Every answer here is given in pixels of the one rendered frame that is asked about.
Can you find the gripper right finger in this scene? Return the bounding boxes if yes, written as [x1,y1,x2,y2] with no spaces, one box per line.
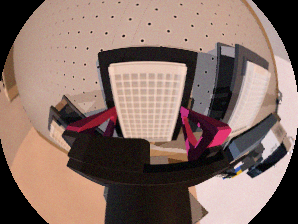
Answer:
[180,106,231,161]

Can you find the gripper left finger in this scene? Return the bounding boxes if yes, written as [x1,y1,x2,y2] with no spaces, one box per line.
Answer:
[65,106,117,137]

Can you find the white well plate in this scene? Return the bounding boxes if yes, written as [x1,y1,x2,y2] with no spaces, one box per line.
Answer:
[108,61,187,142]
[50,120,71,151]
[227,61,271,137]

